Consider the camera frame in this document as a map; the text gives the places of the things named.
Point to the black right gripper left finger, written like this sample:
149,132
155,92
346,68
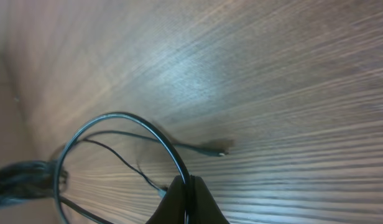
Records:
172,208

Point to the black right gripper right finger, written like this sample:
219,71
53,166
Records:
205,209

